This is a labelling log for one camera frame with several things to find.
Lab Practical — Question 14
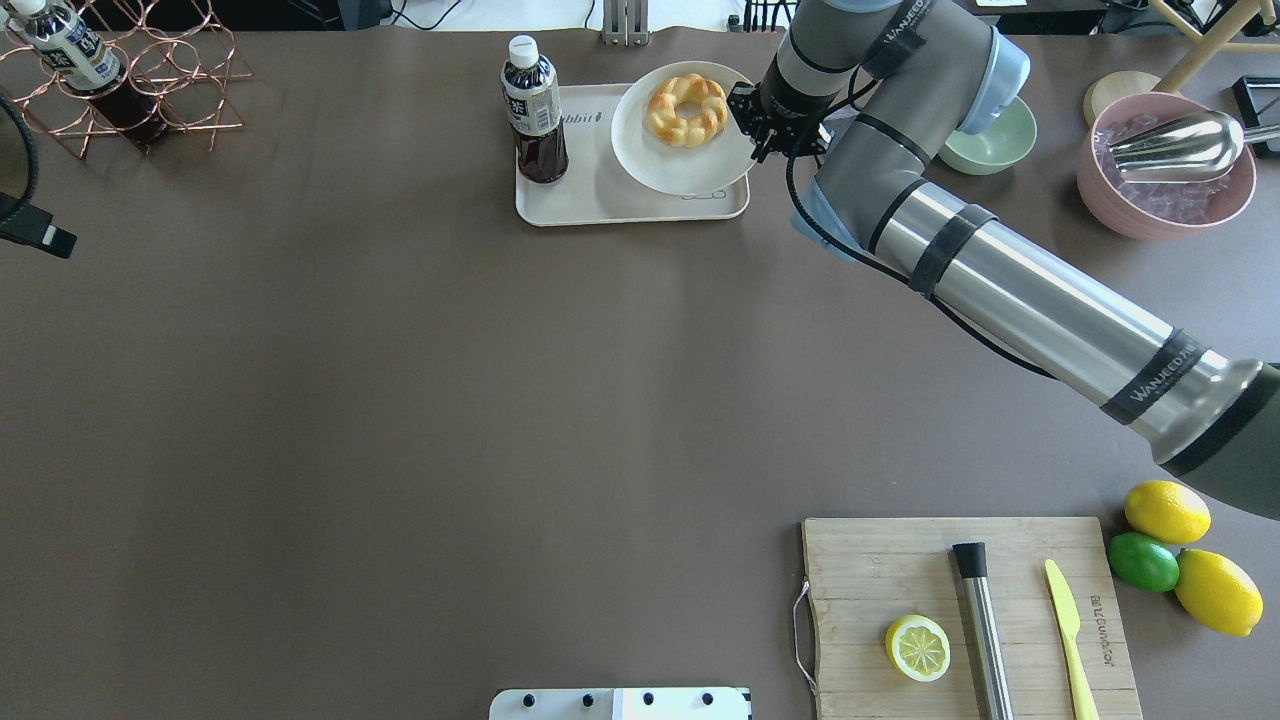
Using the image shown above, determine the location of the green lime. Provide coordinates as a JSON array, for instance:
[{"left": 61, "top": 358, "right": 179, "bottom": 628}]
[{"left": 1107, "top": 530, "right": 1180, "bottom": 593}]

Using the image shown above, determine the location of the yellow lemon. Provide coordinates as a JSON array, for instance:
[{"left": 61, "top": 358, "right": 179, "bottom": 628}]
[
  {"left": 1124, "top": 480, "right": 1212, "bottom": 544},
  {"left": 1174, "top": 550, "right": 1265, "bottom": 637}
]

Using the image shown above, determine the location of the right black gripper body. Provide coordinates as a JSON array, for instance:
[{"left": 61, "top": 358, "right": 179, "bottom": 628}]
[{"left": 755, "top": 85, "right": 833, "bottom": 163}]

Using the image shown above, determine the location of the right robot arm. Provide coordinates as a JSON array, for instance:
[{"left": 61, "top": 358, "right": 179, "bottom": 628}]
[{"left": 730, "top": 1, "right": 1279, "bottom": 518}]

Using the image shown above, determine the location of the pink bowl with ice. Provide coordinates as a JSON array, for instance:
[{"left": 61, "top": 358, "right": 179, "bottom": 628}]
[{"left": 1076, "top": 92, "right": 1257, "bottom": 240}]

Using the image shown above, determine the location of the copper wire bottle rack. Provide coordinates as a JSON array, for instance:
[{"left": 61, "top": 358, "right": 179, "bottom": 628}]
[{"left": 3, "top": 1, "right": 256, "bottom": 159}]

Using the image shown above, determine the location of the wooden cutting board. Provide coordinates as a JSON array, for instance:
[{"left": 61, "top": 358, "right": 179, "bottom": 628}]
[{"left": 803, "top": 518, "right": 1143, "bottom": 719}]

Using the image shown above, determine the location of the red drink bottle on tray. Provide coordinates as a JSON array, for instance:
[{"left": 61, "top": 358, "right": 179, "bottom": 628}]
[{"left": 500, "top": 35, "right": 570, "bottom": 184}]

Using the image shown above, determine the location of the mint green bowl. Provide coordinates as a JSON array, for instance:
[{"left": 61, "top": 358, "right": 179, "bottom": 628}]
[{"left": 938, "top": 97, "right": 1038, "bottom": 176}]

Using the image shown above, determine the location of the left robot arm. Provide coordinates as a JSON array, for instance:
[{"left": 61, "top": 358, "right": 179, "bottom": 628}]
[{"left": 1, "top": 97, "right": 77, "bottom": 259}]

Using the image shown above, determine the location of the aluminium frame post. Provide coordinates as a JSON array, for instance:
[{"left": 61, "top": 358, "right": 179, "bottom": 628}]
[{"left": 600, "top": 0, "right": 650, "bottom": 47}]

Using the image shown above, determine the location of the half lemon slice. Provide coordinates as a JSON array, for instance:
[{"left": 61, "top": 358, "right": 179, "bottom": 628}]
[{"left": 884, "top": 614, "right": 951, "bottom": 683}]

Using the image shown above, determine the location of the cream serving tray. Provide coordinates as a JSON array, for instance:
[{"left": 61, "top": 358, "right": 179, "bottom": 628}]
[{"left": 515, "top": 83, "right": 750, "bottom": 227}]

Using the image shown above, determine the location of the steel ice scoop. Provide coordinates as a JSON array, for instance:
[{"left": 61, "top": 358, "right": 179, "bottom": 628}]
[{"left": 1108, "top": 110, "right": 1279, "bottom": 183}]

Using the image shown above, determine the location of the yellow plastic knife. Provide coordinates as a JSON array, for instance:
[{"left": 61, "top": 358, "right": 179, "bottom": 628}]
[{"left": 1043, "top": 559, "right": 1100, "bottom": 719}]

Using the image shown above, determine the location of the wooden mug tree stand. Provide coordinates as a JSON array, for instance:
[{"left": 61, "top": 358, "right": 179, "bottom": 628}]
[{"left": 1083, "top": 0, "right": 1280, "bottom": 126}]

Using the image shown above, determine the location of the white plate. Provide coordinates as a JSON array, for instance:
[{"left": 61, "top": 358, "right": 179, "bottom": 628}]
[{"left": 611, "top": 60, "right": 755, "bottom": 195}]

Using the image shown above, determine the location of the glazed yellow donut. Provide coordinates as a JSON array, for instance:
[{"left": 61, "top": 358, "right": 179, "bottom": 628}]
[{"left": 645, "top": 73, "right": 730, "bottom": 149}]

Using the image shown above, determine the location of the bottle in rack upper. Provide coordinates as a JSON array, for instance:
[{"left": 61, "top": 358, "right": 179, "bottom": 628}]
[{"left": 6, "top": 1, "right": 169, "bottom": 147}]

